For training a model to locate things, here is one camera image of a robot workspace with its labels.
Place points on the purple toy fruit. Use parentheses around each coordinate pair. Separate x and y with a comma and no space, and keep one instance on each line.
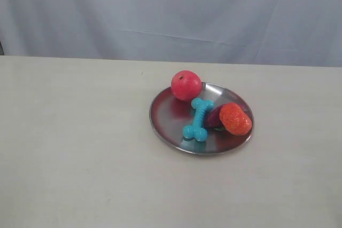
(212,120)

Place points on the grey-blue backdrop cloth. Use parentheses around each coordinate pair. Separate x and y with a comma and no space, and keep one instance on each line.
(272,32)

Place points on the turquoise toy bone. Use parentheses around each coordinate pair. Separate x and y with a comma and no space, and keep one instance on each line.
(196,130)

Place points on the round stainless steel plate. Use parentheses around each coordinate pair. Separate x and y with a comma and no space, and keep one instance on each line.
(169,115)

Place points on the red plastic apple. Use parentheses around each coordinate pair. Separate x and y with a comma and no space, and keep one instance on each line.
(186,85)

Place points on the orange toy strawberry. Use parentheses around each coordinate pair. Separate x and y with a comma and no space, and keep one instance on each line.
(234,119)

